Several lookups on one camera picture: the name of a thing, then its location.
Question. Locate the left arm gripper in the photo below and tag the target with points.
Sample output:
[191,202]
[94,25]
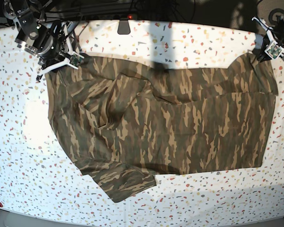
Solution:
[274,35]

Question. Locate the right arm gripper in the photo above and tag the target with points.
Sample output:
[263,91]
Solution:
[58,46]

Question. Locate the camouflage T-shirt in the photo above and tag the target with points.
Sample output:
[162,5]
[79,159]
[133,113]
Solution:
[123,123]

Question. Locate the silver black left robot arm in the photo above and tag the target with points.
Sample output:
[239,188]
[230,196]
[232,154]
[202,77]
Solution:
[274,16]

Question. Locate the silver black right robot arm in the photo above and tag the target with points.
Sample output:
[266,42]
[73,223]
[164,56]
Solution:
[30,19]

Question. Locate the black power strip red light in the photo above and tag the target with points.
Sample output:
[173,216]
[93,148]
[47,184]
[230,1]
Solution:
[111,17]

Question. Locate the green wrist camera board right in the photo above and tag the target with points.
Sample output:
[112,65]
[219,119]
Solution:
[76,60]

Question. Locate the green wrist camera board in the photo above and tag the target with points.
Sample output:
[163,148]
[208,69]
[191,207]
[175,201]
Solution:
[273,51]
[76,60]

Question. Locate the green wrist camera board left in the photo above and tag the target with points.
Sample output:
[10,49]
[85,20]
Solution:
[273,51]

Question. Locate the dark grey camera mount foot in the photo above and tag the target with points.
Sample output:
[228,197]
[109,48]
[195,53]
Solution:
[123,27]

